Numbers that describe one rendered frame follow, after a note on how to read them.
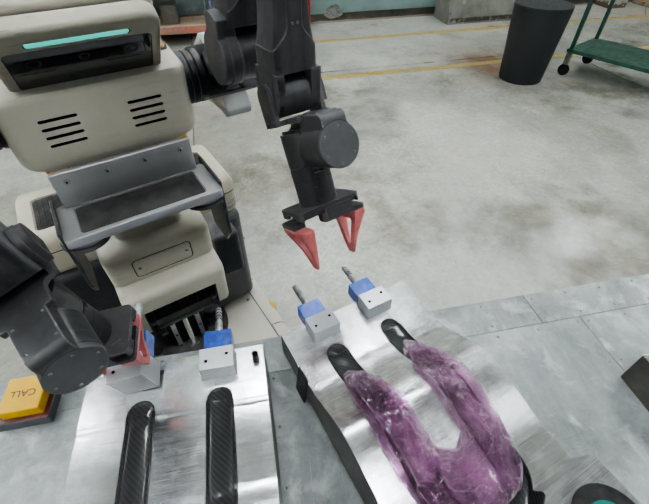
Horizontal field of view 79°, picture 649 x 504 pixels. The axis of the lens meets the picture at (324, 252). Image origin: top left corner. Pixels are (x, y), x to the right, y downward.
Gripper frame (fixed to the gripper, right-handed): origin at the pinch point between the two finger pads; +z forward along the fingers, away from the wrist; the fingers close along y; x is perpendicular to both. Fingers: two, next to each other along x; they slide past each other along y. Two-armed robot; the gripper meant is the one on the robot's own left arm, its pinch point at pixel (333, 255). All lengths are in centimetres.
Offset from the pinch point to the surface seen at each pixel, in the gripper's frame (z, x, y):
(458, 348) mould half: 18.6, -12.4, 10.7
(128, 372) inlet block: 3.9, 3.5, -33.0
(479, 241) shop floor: 69, 86, 130
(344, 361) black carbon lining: 17.4, -1.8, -4.2
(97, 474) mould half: 12.7, -0.7, -40.8
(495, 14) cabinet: -61, 326, 482
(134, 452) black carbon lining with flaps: 13.0, -0.2, -36.3
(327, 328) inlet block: 12.3, 1.4, -4.1
